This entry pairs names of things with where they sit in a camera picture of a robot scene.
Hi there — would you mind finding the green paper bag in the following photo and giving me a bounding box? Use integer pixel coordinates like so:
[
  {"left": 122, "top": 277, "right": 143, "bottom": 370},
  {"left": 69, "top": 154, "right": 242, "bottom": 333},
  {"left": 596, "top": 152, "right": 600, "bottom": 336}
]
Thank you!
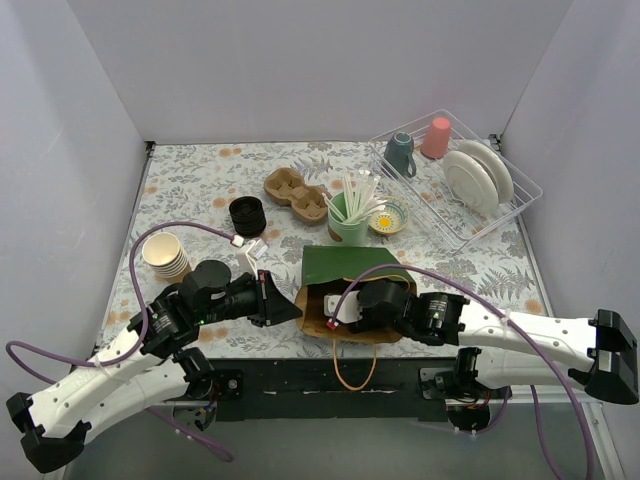
[{"left": 294, "top": 244, "right": 421, "bottom": 391}]

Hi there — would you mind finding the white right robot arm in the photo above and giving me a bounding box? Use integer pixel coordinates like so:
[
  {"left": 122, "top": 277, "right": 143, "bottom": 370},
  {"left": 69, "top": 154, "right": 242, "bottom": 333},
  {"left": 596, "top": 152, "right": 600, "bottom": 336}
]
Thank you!
[{"left": 325, "top": 280, "right": 639, "bottom": 405}]

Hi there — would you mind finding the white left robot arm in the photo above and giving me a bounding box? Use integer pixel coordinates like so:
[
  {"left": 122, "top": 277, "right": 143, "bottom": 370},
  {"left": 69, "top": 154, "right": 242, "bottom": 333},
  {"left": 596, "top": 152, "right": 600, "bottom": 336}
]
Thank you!
[{"left": 6, "top": 260, "right": 302, "bottom": 473}]

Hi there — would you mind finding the stack of brown paper cups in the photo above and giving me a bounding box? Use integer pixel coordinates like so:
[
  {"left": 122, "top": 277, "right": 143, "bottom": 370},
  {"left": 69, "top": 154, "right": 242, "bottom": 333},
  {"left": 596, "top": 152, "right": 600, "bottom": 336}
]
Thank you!
[{"left": 142, "top": 232, "right": 191, "bottom": 283}]

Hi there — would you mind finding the green straw holder cup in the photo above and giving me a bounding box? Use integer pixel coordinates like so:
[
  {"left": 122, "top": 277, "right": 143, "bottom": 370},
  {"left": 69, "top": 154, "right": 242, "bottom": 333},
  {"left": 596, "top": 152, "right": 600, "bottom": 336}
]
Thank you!
[{"left": 328, "top": 208, "right": 369, "bottom": 247}]

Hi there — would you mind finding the stack of black lids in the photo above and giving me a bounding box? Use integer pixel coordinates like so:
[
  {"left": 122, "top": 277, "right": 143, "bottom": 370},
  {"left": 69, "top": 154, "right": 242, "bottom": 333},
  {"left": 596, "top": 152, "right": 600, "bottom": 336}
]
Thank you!
[{"left": 229, "top": 196, "right": 267, "bottom": 238}]

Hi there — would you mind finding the blue yellow patterned bowl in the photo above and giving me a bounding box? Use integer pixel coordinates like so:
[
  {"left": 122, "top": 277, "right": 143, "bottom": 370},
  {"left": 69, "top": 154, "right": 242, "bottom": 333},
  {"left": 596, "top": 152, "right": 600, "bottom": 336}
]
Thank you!
[{"left": 369, "top": 196, "right": 410, "bottom": 235}]

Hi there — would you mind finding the floral tablecloth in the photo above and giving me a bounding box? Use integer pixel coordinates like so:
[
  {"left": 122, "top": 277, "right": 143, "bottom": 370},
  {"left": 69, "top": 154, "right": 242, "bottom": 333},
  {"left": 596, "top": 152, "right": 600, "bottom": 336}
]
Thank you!
[{"left": 99, "top": 140, "right": 561, "bottom": 359}]

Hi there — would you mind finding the paper wrapped straw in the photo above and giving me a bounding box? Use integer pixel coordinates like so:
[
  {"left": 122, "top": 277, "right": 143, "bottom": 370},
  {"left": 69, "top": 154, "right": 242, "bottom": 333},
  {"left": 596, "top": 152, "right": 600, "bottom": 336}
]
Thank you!
[
  {"left": 342, "top": 173, "right": 369, "bottom": 221},
  {"left": 344, "top": 198, "right": 387, "bottom": 225}
]

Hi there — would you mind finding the brown cardboard cup carrier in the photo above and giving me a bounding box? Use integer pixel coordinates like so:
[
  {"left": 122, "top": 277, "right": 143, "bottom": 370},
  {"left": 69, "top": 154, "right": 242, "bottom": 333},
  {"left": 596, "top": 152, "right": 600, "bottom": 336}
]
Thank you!
[{"left": 263, "top": 167, "right": 331, "bottom": 225}]

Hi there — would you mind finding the white plate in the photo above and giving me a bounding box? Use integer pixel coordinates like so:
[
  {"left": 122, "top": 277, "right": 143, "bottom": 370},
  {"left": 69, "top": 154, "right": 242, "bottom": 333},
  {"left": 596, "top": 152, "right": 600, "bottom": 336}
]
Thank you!
[
  {"left": 458, "top": 140, "right": 514, "bottom": 204},
  {"left": 442, "top": 151, "right": 499, "bottom": 215}
]

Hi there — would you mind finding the teal mug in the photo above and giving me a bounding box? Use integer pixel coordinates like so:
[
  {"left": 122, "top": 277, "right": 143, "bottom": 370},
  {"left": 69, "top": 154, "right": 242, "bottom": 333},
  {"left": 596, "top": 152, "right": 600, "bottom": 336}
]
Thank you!
[{"left": 384, "top": 131, "right": 417, "bottom": 178}]

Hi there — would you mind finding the pink plastic cup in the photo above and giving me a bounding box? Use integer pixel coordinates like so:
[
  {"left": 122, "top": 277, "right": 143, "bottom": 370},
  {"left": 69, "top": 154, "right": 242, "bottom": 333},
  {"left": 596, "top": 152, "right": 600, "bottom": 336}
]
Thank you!
[{"left": 420, "top": 117, "right": 451, "bottom": 159}]

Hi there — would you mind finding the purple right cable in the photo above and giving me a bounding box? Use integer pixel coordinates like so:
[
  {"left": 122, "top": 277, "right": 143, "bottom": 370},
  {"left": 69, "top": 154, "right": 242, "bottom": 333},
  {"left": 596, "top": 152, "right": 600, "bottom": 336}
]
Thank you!
[{"left": 329, "top": 263, "right": 599, "bottom": 480}]

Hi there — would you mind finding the purple cable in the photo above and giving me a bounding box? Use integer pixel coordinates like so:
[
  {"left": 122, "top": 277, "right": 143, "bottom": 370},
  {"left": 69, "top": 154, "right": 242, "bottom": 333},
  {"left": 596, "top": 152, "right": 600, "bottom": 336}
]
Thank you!
[
  {"left": 5, "top": 221, "right": 236, "bottom": 464},
  {"left": 329, "top": 263, "right": 599, "bottom": 480}
]

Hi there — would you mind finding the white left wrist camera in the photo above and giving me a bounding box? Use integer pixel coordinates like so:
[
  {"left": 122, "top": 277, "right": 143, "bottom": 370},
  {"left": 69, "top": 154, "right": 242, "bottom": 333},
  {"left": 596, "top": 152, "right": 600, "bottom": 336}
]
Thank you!
[{"left": 231, "top": 235, "right": 269, "bottom": 277}]

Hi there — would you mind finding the white wire dish rack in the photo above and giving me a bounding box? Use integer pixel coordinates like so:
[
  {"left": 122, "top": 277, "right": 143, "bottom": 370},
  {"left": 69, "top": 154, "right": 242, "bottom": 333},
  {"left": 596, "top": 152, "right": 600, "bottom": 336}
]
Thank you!
[{"left": 368, "top": 109, "right": 543, "bottom": 252}]

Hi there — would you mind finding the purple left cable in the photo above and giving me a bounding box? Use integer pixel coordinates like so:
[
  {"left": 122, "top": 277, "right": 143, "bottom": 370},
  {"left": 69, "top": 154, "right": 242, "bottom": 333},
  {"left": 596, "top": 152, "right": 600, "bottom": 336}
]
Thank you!
[{"left": 5, "top": 221, "right": 236, "bottom": 464}]

